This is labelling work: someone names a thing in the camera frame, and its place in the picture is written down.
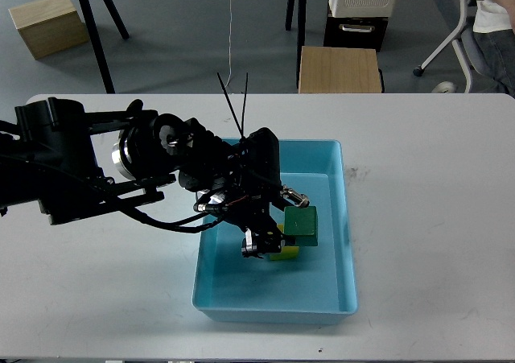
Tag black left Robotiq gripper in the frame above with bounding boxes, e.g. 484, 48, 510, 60
176, 127, 310, 258

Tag green wooden block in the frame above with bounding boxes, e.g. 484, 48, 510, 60
283, 206, 318, 247

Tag yellow wooden block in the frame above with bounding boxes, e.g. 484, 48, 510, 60
268, 237, 299, 262

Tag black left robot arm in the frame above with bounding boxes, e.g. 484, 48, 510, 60
1, 97, 310, 257

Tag light blue plastic box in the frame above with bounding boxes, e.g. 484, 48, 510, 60
192, 140, 358, 324

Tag brown wooden box center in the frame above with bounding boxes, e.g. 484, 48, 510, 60
299, 46, 383, 93

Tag light wooden box left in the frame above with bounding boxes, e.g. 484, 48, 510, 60
9, 0, 89, 60

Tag black drawer cabinet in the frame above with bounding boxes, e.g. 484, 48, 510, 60
323, 9, 389, 52

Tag black table leg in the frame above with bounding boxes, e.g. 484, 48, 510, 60
284, 0, 307, 85

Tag black tripod stand legs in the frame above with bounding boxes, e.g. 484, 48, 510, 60
78, 0, 130, 94

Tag white office chair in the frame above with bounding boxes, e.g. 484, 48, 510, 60
413, 0, 492, 93

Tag bystander in white shirt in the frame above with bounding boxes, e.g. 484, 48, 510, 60
473, 0, 514, 97

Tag white hanging cable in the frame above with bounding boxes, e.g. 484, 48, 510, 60
221, 0, 235, 95

